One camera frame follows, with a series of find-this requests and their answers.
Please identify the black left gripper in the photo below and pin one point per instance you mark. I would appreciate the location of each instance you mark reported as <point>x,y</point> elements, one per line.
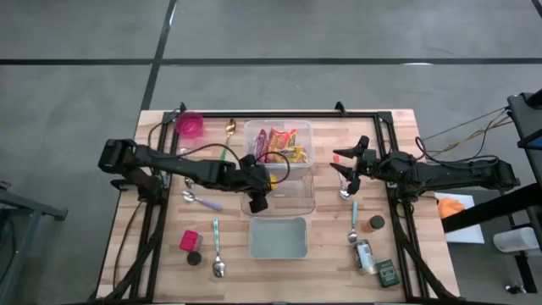
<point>254,180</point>

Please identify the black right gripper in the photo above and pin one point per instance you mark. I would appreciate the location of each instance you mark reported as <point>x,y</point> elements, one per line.
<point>372,165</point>

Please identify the red ramen noodle packet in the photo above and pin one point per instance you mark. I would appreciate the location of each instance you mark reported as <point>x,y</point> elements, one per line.
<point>260,144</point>

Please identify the orange ramen noodle packet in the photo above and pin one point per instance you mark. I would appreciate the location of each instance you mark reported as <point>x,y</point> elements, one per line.
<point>281,137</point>

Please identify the plain silver spoon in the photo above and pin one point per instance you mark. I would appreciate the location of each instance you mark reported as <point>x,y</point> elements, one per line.
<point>189,183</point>

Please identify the orange spice jar black lid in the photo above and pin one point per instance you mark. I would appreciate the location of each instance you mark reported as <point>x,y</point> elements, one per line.
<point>376,221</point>

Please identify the spice tin red lid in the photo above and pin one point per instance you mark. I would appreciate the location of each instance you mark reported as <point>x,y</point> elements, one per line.
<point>189,240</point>

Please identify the spice jar tan lid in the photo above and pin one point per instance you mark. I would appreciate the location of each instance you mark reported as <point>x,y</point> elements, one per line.
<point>365,256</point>

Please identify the green herb jar black lid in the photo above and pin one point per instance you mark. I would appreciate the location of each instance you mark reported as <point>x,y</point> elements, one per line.
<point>194,258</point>

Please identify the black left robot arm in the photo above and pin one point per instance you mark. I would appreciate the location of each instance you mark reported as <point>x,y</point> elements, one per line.
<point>178,163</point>

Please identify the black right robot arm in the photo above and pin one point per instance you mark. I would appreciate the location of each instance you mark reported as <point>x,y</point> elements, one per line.
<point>457,173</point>

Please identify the deep clear plastic tub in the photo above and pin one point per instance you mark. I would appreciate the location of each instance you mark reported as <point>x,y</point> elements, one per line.
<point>307,127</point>

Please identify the grey plastic bin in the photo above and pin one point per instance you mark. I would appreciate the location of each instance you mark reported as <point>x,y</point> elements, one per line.
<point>277,239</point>

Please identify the pink plastic bowl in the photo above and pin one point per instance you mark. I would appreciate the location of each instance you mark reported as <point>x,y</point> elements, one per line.
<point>189,125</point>

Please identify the orange cloth object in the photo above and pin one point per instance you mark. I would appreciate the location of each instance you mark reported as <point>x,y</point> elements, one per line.
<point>449,207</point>

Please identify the green metal tin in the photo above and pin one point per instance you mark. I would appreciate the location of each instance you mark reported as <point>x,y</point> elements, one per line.
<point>387,274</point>

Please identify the white paper sheet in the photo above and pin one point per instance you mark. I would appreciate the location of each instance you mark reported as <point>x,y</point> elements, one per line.
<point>466,235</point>

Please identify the black workstation stand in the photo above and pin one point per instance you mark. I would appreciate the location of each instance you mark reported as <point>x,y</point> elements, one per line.
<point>527,123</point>

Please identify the white plastic container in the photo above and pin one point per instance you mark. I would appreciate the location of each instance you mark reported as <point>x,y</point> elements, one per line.
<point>514,240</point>

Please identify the small black floor object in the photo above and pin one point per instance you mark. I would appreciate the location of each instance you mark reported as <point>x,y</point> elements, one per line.
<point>514,290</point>

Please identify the grey metal stand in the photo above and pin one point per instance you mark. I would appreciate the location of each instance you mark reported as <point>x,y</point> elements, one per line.
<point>34,202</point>

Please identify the black aluminium table frame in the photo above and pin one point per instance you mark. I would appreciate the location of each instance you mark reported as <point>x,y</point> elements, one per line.
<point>296,114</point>

